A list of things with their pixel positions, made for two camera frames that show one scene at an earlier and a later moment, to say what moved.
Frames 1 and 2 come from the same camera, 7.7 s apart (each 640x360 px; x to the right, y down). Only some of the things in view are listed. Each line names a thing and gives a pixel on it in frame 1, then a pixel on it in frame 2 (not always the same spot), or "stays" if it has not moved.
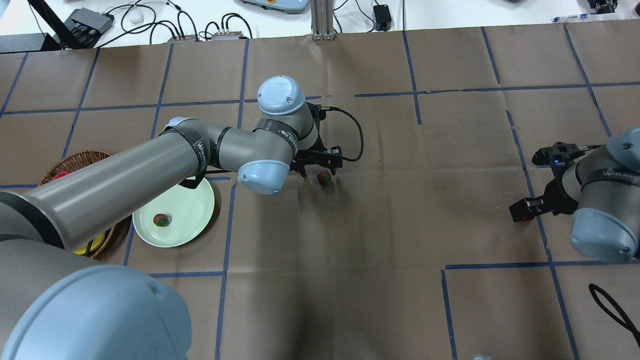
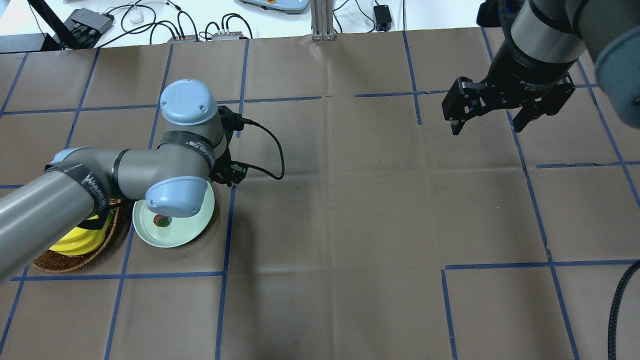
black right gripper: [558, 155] to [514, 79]
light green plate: [190, 211] stays
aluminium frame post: [322, 20] stays
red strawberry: [161, 220] stays
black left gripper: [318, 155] to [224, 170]
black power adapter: [382, 17] stays
